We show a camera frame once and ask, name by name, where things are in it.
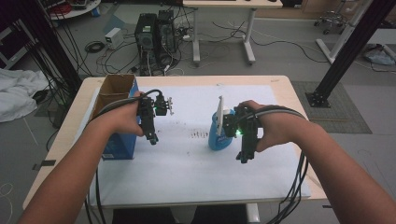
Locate person's right hand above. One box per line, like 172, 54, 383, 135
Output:
238, 100, 302, 153

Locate small white device box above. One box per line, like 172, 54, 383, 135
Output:
104, 27, 125, 50

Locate white stand frame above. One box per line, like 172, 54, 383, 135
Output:
315, 0, 375, 65

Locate white table mat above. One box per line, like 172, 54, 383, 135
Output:
88, 84, 312, 208

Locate black floor tape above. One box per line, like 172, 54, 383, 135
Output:
32, 159, 57, 172

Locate white cloth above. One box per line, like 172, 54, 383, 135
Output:
0, 67, 50, 124

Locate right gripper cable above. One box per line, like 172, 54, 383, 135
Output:
244, 105, 310, 224

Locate grey floor mat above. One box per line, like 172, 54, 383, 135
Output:
290, 80, 374, 135

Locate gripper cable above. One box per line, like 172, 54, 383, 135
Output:
84, 89, 164, 224
244, 105, 310, 224

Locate long black floor cable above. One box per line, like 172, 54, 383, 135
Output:
212, 21, 330, 64

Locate person's black trousers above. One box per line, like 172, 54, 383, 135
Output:
111, 203, 248, 224

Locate black metal post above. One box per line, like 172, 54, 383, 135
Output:
304, 0, 396, 108
18, 0, 84, 91

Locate black computer tower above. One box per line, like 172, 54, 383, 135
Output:
156, 9, 179, 64
134, 12, 159, 77

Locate coiled black cable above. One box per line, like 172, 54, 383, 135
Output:
84, 40, 106, 54

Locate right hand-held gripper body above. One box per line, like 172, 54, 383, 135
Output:
217, 95, 262, 142

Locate white desk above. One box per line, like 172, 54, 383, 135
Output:
182, 0, 284, 67

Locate blue cardboard box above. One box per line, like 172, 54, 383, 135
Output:
90, 74, 142, 161

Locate person's left hand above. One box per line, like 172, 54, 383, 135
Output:
106, 91, 146, 138

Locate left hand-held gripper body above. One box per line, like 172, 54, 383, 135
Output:
136, 92, 174, 133

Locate office chair base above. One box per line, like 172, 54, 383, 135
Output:
313, 8, 349, 35

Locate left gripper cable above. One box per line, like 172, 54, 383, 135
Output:
84, 89, 164, 224

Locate round white table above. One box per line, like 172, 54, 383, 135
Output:
40, 0, 103, 21

